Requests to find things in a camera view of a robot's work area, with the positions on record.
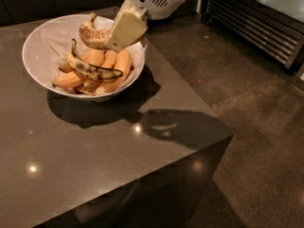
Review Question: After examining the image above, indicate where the orange banana right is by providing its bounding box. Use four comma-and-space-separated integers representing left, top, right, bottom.
95, 49, 132, 95

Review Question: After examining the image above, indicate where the orange banana left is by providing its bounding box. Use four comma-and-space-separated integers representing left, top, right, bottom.
52, 71, 85, 88

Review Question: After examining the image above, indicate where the banana behind top banana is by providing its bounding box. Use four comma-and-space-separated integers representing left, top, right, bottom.
82, 49, 117, 91

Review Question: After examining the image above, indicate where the dark bruised banana front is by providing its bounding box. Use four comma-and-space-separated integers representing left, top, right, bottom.
66, 39, 115, 82

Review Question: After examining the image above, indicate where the white ceramic bowl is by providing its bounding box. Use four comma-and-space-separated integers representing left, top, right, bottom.
22, 14, 146, 102

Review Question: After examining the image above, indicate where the orange banana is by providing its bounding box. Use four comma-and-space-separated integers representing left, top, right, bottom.
95, 49, 132, 95
52, 71, 85, 88

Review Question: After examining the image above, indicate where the white paper bowl liner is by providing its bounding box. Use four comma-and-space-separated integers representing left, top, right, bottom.
41, 14, 145, 102

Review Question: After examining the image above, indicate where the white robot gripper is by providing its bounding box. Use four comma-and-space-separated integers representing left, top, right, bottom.
104, 0, 186, 52

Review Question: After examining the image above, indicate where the spotted banana top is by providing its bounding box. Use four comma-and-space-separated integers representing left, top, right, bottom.
79, 12, 109, 49

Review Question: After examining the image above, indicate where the metal vent grille appliance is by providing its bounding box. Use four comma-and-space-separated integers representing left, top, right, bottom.
201, 0, 304, 74

